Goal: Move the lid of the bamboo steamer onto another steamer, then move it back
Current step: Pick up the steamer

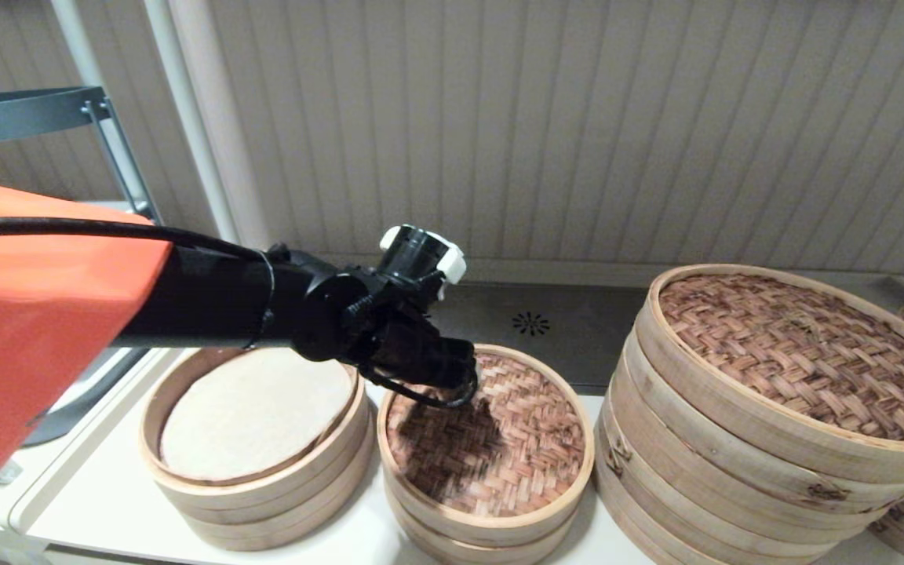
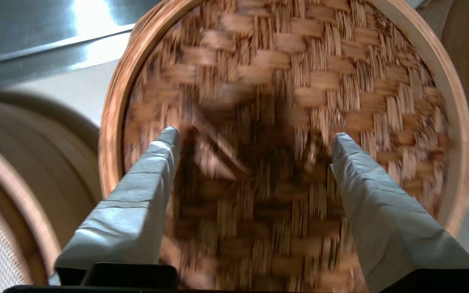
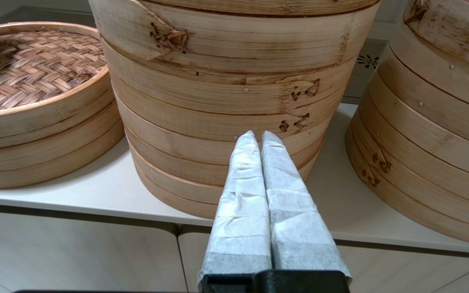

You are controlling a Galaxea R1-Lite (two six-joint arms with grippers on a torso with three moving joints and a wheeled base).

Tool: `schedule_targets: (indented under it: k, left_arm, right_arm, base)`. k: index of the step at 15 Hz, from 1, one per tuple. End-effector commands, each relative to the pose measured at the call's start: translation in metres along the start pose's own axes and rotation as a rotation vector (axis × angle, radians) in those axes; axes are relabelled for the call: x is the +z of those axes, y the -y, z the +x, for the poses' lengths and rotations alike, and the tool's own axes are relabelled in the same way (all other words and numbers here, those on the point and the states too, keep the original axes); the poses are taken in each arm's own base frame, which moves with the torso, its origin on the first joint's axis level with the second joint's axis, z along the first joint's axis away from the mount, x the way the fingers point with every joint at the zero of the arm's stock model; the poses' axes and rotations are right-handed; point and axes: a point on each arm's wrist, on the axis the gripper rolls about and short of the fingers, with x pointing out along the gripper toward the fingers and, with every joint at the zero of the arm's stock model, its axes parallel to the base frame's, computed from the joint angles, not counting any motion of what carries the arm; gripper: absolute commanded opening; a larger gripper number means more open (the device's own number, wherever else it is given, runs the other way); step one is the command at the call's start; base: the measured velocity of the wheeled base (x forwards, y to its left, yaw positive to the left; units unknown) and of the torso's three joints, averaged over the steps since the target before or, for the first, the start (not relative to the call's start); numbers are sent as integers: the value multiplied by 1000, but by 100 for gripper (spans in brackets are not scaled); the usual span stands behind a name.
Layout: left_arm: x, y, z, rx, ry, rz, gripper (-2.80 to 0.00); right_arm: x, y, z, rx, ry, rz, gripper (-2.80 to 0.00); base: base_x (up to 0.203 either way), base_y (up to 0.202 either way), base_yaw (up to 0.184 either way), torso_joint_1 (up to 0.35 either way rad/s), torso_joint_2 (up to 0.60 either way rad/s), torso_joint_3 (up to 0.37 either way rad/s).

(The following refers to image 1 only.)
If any grey metal cart upright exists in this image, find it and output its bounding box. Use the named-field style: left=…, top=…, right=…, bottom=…
left=83, top=98, right=162, bottom=224

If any thick white pole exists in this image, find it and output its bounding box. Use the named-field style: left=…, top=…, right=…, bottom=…
left=146, top=0, right=241, bottom=246

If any black cable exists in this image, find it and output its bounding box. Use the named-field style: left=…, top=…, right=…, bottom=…
left=0, top=217, right=478, bottom=409

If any white cloth steamer liner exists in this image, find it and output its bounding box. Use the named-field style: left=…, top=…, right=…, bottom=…
left=160, top=348, right=355, bottom=481

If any grey cart tray, empty rim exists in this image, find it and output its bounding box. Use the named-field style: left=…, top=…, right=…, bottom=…
left=0, top=86, right=111, bottom=146

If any thin white pole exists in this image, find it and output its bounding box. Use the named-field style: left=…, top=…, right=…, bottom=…
left=50, top=0, right=104, bottom=89

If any stainless steel vent plate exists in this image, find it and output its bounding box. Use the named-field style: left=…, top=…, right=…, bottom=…
left=428, top=282, right=649, bottom=396

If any small woven bamboo lid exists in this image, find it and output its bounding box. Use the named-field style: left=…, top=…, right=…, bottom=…
left=377, top=344, right=596, bottom=548

